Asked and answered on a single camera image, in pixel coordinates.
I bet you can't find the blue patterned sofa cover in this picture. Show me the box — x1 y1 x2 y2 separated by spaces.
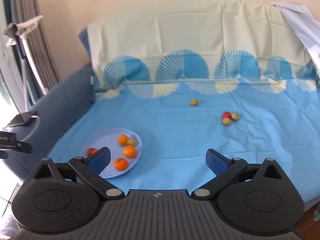
49 0 319 201

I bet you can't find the orange mandarin with stem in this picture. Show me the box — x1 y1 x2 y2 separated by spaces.
113 158 129 172

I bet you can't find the dark blue sofa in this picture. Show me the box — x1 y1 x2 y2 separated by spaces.
3 63 94 181

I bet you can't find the tan longan fruit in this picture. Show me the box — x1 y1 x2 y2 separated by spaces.
126 139 136 147
222 118 232 126
231 113 239 121
190 99 199 106

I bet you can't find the light floral cloth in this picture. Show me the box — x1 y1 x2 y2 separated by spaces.
270 2 320 76

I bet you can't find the grey curtain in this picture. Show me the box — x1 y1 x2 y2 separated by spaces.
0 0 62 113

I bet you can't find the black smartphone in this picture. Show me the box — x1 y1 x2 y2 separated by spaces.
6 111 36 127

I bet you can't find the red tomato with stem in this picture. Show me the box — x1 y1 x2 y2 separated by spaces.
86 148 98 156

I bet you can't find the white charging cable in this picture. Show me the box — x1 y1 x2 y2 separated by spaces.
21 114 41 142

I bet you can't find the small red tomato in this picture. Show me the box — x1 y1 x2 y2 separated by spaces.
222 111 232 119

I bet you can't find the lilac round plate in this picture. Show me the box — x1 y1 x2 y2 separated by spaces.
81 128 143 179

